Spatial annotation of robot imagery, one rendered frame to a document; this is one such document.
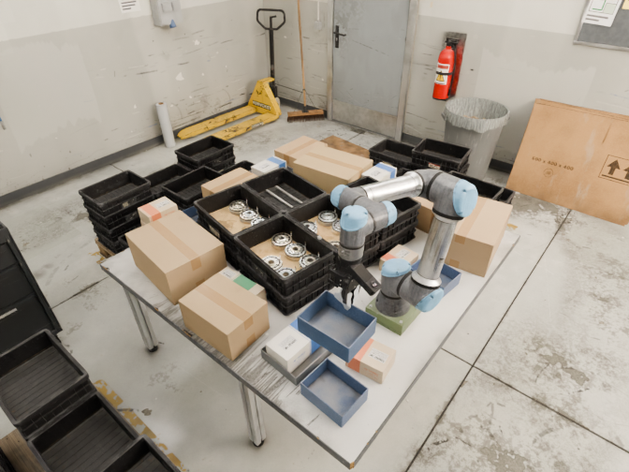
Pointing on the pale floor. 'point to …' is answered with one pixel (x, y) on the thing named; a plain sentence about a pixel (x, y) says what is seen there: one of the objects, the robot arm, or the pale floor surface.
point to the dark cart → (21, 298)
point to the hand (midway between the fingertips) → (350, 306)
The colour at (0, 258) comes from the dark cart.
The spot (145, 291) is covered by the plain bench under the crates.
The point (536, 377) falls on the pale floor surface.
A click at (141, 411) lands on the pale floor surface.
